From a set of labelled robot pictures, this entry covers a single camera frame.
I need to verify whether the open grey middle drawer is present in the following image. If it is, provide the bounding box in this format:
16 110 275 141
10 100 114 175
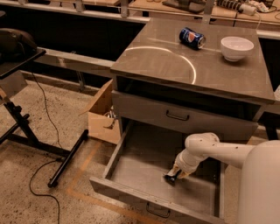
90 121 226 224

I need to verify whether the black floor cable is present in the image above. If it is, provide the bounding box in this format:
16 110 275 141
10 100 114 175
28 71 64 224

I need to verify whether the dark blue rxbar wrapper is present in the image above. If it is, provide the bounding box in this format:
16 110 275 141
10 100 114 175
164 171 181 185

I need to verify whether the blue pepsi can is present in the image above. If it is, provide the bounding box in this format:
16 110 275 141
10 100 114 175
179 27 206 50

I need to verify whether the dark bag on stand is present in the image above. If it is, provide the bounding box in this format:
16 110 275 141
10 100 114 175
0 28 37 63

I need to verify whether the closed grey top drawer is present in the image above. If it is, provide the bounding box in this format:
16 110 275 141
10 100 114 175
112 90 257 141

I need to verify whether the grey metal drawer cabinet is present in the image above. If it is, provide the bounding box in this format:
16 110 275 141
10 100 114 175
109 17 277 165

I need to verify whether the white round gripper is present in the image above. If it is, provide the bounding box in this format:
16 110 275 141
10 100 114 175
172 150 205 179

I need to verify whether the white ceramic bowl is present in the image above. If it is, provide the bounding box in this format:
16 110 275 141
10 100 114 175
220 36 255 62

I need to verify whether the cardboard box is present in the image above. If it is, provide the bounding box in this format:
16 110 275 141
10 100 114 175
80 80 121 144

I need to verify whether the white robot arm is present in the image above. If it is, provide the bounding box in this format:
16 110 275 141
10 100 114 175
168 132 280 224

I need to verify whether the black metal stand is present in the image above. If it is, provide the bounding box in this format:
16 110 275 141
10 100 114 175
0 47 89 188

